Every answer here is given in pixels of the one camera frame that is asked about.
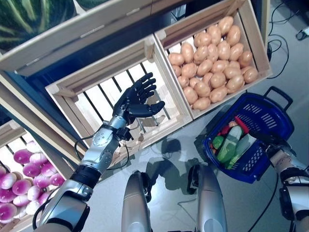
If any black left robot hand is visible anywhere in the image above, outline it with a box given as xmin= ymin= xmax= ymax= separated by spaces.
xmin=112 ymin=72 xmax=166 ymax=126

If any napa cabbage toy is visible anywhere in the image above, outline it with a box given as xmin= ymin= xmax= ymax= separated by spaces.
xmin=226 ymin=133 xmax=258 ymax=170
xmin=216 ymin=125 xmax=243 ymax=163

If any blue plastic shopping basket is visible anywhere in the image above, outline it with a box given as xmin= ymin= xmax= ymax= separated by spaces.
xmin=202 ymin=86 xmax=295 ymax=184

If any wooden slatted crate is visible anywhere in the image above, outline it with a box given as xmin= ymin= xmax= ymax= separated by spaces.
xmin=45 ymin=35 xmax=194 ymax=155

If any tan toy potato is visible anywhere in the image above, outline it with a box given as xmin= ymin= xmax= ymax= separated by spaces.
xmin=226 ymin=25 xmax=241 ymax=46
xmin=226 ymin=74 xmax=245 ymax=94
xmin=180 ymin=42 xmax=195 ymax=64
xmin=209 ymin=86 xmax=228 ymax=103
xmin=192 ymin=97 xmax=211 ymax=111
xmin=168 ymin=53 xmax=185 ymax=66
xmin=218 ymin=16 xmax=234 ymax=36
xmin=242 ymin=67 xmax=259 ymax=84
xmin=194 ymin=32 xmax=212 ymax=48
xmin=206 ymin=25 xmax=222 ymax=45
xmin=183 ymin=86 xmax=198 ymax=105

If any large wooden pumpkin crate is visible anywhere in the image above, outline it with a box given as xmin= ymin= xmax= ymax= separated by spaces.
xmin=0 ymin=0 xmax=153 ymax=77

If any bumpy green toy vegetable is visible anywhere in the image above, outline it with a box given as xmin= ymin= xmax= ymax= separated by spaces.
xmin=212 ymin=136 xmax=225 ymax=148

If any silver left robot leg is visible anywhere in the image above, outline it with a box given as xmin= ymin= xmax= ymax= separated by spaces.
xmin=122 ymin=170 xmax=152 ymax=232

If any silver robot leg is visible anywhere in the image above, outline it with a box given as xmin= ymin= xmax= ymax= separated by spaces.
xmin=187 ymin=158 xmax=227 ymax=232
xmin=122 ymin=170 xmax=152 ymax=232

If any wooden potato crate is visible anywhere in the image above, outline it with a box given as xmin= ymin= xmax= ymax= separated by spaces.
xmin=154 ymin=0 xmax=273 ymax=120

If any green striped pumpkin with stem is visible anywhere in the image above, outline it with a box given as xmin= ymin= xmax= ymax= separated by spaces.
xmin=76 ymin=0 xmax=109 ymax=10

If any red chili pepper toy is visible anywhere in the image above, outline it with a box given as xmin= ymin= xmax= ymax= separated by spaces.
xmin=234 ymin=116 xmax=250 ymax=133

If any silver right robot leg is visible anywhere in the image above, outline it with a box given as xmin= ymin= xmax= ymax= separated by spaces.
xmin=187 ymin=158 xmax=227 ymax=232

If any wooden onion crate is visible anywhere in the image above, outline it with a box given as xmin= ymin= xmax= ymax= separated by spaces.
xmin=0 ymin=119 xmax=73 ymax=232

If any dark green striped pumpkin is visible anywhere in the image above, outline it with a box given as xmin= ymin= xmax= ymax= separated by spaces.
xmin=0 ymin=0 xmax=78 ymax=53

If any white office desk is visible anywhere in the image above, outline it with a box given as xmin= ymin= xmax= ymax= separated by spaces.
xmin=296 ymin=26 xmax=309 ymax=41

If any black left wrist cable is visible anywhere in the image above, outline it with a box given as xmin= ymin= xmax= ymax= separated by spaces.
xmin=74 ymin=135 xmax=132 ymax=171

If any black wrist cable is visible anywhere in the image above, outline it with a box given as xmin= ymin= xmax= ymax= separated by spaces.
xmin=74 ymin=135 xmax=132 ymax=171
xmin=248 ymin=166 xmax=281 ymax=232

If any wooden display shelf frame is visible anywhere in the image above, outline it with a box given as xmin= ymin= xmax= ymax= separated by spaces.
xmin=0 ymin=0 xmax=271 ymax=181

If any black floor cable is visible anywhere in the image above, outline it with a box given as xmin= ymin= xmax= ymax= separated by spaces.
xmin=267 ymin=0 xmax=309 ymax=79

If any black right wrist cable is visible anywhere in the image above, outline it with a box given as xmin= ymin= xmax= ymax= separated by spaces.
xmin=248 ymin=166 xmax=281 ymax=232

